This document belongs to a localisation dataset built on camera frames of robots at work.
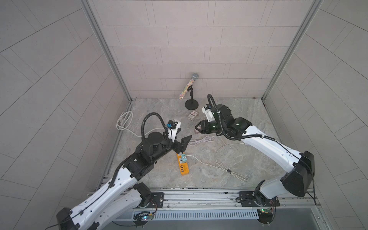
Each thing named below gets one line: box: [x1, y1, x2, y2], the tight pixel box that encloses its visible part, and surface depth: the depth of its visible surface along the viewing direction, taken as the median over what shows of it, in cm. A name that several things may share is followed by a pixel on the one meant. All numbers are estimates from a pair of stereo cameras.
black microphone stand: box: [184, 85, 199, 111], surface depth 114 cm
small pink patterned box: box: [186, 110, 199, 121], surface depth 107 cm
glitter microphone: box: [178, 72, 199, 100], surface depth 98 cm
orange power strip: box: [176, 152, 190, 176], surface depth 81 cm
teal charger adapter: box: [181, 153, 187, 163], surface depth 80 cm
